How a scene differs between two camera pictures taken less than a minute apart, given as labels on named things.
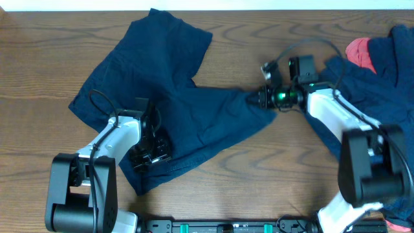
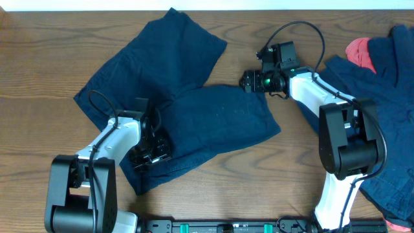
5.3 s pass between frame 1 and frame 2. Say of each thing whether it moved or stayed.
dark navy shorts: moved
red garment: stayed
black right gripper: moved
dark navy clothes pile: stayed
